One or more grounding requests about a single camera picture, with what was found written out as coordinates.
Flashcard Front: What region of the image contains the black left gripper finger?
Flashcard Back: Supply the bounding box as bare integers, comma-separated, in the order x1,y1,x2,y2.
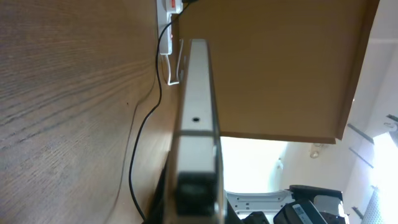
144,156,169,224

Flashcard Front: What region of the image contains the black Galaxy flip phone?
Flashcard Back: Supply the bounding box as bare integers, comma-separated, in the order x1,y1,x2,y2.
163,39,227,224

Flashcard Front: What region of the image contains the black charger cable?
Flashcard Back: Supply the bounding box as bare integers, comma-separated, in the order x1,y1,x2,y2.
128,0,197,222

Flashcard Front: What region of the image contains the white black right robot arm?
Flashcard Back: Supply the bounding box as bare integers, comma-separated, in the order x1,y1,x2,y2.
225,185,349,224

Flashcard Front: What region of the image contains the white power strip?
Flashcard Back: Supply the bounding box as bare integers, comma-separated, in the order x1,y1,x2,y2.
156,0,184,56

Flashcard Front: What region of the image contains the white power strip cord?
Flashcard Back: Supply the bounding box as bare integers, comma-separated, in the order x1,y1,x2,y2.
164,39,184,86

